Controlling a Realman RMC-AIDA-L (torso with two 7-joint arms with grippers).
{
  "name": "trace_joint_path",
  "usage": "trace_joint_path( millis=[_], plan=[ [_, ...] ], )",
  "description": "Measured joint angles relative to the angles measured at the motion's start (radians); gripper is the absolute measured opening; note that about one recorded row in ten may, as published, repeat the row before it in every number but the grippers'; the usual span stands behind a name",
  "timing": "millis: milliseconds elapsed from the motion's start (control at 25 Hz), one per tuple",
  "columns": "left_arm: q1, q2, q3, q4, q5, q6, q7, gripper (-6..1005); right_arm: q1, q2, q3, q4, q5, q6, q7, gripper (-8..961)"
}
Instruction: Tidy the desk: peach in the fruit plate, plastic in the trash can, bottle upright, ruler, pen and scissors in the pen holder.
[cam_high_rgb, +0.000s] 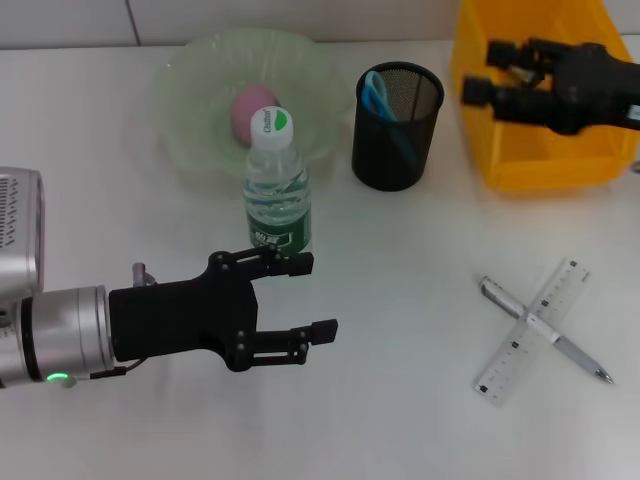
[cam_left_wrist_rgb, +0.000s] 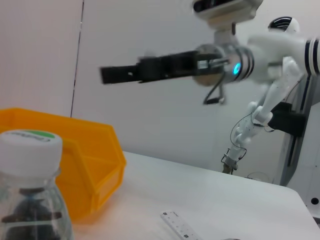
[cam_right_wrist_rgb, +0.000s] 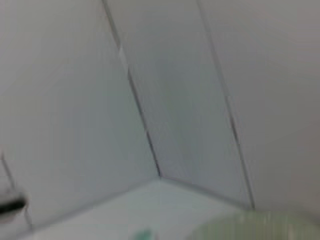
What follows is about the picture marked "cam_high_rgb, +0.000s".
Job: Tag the silver pen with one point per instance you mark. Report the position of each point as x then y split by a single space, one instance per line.
575 352

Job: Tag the transparent plastic ruler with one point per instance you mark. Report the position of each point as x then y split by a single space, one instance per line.
515 350

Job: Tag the pink toy peach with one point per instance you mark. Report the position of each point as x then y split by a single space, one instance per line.
245 107

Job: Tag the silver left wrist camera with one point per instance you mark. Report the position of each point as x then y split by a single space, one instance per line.
20 235

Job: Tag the black mesh pen holder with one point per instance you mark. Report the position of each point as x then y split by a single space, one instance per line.
390 160

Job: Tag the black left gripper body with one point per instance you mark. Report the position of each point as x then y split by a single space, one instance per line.
180 320

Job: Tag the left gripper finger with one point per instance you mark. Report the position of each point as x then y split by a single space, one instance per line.
324 331
300 264

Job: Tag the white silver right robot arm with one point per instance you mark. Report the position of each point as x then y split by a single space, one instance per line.
636 114

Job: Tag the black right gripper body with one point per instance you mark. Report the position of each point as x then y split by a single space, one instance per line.
595 90

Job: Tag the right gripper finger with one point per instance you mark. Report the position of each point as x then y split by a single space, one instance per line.
480 91
502 52

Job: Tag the yellow plastic bin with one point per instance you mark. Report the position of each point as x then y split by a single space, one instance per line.
550 165

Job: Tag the blue scissors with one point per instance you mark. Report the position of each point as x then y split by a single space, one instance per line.
375 95

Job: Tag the water bottle green label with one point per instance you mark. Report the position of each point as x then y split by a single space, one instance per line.
275 190

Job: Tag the green glass fruit plate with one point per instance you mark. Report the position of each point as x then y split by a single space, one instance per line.
200 115

